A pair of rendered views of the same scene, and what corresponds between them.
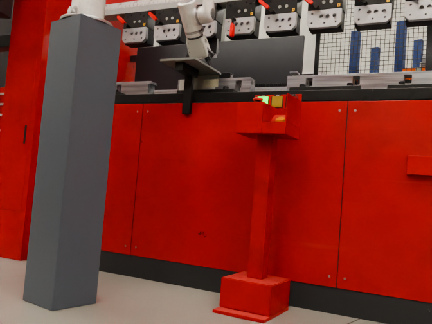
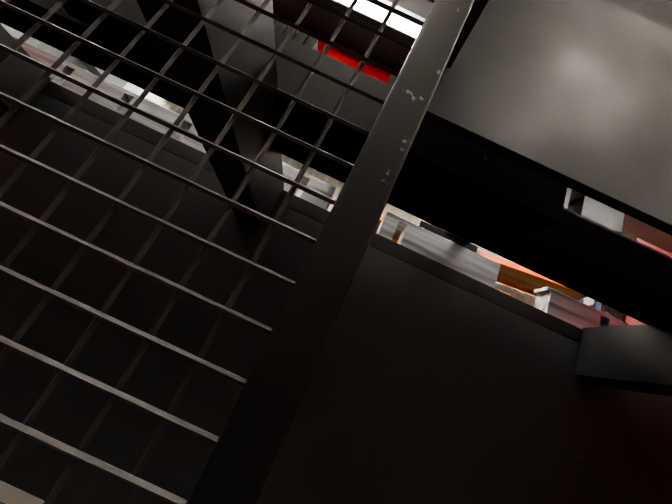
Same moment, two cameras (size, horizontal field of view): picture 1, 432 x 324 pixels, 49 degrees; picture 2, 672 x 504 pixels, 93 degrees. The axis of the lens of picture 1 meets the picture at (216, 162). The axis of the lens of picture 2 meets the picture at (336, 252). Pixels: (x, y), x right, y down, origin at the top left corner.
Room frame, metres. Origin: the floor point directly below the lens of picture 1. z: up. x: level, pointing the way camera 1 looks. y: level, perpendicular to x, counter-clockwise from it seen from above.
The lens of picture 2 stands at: (2.97, -0.63, 0.50)
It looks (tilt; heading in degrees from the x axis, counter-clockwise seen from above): 17 degrees up; 154
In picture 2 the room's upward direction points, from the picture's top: 25 degrees clockwise
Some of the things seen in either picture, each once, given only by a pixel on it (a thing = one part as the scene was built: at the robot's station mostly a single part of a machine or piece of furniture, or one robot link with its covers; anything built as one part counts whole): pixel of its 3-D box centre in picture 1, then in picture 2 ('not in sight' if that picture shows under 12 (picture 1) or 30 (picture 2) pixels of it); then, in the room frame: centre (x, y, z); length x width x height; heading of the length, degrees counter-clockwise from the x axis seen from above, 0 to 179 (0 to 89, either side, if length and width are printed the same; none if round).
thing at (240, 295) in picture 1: (252, 294); not in sight; (1.79, -0.18, 0.06); 0.25 x 0.20 x 0.12; 152
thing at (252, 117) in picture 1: (269, 113); not in sight; (1.82, -0.19, 0.75); 0.20 x 0.16 x 0.18; 62
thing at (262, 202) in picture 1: (262, 206); not in sight; (1.82, -0.19, 0.39); 0.06 x 0.06 x 0.54; 62
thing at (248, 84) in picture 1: (215, 89); (435, 253); (2.27, 0.03, 0.92); 0.39 x 0.06 x 0.10; 64
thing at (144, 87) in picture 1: (114, 92); (609, 334); (2.53, 0.58, 0.92); 0.50 x 0.06 x 0.10; 64
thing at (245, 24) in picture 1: (242, 20); not in sight; (2.21, -0.07, 1.26); 0.15 x 0.09 x 0.17; 64
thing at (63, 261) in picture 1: (73, 161); not in sight; (1.70, 0.51, 0.50); 0.18 x 0.18 x 1.00; 52
